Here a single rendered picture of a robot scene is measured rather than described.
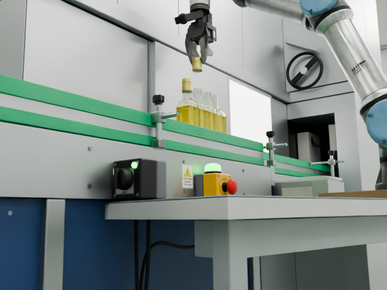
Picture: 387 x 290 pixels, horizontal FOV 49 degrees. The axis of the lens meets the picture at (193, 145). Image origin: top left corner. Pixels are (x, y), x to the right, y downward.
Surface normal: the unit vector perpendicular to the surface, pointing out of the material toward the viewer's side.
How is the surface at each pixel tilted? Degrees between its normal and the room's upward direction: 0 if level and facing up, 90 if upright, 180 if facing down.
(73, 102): 90
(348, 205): 90
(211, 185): 90
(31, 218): 90
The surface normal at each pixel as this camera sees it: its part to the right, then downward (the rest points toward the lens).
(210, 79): 0.80, -0.11
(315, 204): 0.64, -0.14
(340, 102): -0.60, -0.12
